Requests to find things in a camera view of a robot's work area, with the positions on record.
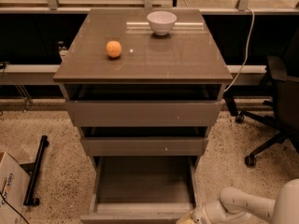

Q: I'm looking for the orange fruit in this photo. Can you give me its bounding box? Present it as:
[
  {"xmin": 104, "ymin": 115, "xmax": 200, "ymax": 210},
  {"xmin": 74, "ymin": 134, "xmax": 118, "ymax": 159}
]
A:
[{"xmin": 106, "ymin": 40, "xmax": 121, "ymax": 58}]

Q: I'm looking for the black office chair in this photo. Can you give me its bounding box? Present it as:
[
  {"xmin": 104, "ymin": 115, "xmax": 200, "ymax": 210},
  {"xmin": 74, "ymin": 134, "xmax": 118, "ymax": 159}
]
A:
[{"xmin": 224, "ymin": 31, "xmax": 299, "ymax": 167}]

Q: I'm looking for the grey drawer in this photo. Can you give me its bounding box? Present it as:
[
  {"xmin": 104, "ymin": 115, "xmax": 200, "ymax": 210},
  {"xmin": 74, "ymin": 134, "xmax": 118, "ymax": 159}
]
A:
[
  {"xmin": 81, "ymin": 127, "xmax": 208, "ymax": 156},
  {"xmin": 66, "ymin": 84, "xmax": 221, "ymax": 127},
  {"xmin": 80, "ymin": 156, "xmax": 200, "ymax": 224}
]

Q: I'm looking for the white cable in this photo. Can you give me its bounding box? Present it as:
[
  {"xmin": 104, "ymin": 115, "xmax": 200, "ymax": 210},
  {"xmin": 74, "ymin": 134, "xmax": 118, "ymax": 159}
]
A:
[{"xmin": 223, "ymin": 7, "xmax": 256, "ymax": 93}]

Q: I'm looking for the grey top drawer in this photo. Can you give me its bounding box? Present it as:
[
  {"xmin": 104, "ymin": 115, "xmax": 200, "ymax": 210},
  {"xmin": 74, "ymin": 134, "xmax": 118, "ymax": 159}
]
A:
[{"xmin": 66, "ymin": 84, "xmax": 221, "ymax": 127}]

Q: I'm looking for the grey drawer cabinet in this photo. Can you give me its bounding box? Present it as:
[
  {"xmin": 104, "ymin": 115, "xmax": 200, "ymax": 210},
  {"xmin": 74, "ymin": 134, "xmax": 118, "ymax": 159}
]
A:
[{"xmin": 52, "ymin": 8, "xmax": 234, "ymax": 173}]

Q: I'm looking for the cardboard box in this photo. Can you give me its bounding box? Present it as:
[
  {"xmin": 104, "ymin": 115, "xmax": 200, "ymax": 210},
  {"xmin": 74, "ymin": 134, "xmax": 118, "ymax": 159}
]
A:
[{"xmin": 0, "ymin": 152, "xmax": 30, "ymax": 224}]

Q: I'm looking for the black thin cable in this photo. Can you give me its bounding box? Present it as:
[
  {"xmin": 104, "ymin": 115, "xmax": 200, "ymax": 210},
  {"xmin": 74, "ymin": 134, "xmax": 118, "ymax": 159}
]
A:
[{"xmin": 0, "ymin": 191, "xmax": 30, "ymax": 224}]

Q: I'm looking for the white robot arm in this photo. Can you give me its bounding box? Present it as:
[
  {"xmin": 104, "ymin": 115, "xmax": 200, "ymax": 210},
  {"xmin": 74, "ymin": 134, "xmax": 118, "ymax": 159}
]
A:
[{"xmin": 176, "ymin": 179, "xmax": 299, "ymax": 224}]

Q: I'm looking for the white ceramic bowl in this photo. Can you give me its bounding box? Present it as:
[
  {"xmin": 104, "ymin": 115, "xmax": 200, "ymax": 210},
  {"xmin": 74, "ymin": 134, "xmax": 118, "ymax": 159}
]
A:
[{"xmin": 147, "ymin": 11, "xmax": 177, "ymax": 35}]

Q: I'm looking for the grey middle drawer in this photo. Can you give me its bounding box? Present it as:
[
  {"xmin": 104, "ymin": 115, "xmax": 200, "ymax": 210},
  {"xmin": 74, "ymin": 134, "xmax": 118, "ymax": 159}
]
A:
[{"xmin": 81, "ymin": 127, "xmax": 208, "ymax": 156}]

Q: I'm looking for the black metal stand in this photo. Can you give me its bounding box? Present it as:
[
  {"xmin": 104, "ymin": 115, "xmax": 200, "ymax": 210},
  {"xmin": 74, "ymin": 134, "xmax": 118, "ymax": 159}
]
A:
[{"xmin": 21, "ymin": 135, "xmax": 49, "ymax": 206}]

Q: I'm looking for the grey bottom drawer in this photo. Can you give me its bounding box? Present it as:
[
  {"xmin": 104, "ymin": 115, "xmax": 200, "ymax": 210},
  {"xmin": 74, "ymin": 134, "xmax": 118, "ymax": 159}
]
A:
[{"xmin": 80, "ymin": 156, "xmax": 200, "ymax": 224}]

